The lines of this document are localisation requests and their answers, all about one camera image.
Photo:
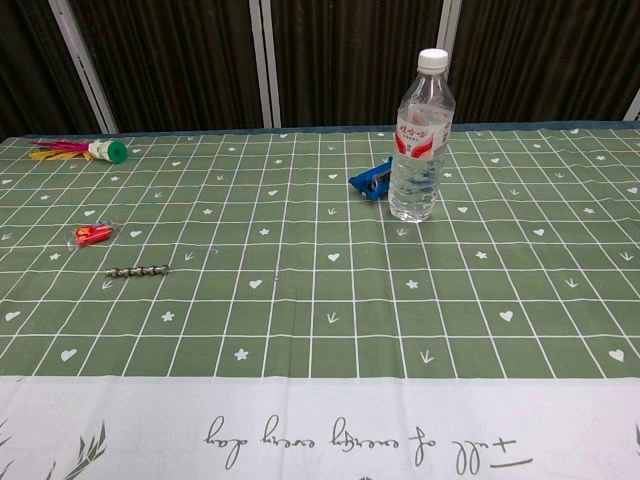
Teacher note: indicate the white partition frame post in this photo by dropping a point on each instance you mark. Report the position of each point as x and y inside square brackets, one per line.
[82, 62]
[446, 30]
[266, 62]
[633, 107]

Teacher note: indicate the green feather shuttlecock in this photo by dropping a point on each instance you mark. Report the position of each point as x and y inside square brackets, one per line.
[102, 150]

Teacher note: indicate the clear plastic water bottle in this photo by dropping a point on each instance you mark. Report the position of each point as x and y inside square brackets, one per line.
[421, 150]

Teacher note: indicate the blue clip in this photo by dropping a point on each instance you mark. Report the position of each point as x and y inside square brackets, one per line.
[370, 181]

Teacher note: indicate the red candy packet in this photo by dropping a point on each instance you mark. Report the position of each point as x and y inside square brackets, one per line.
[93, 234]

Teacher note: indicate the green grid tablecloth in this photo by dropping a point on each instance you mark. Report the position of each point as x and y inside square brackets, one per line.
[320, 310]

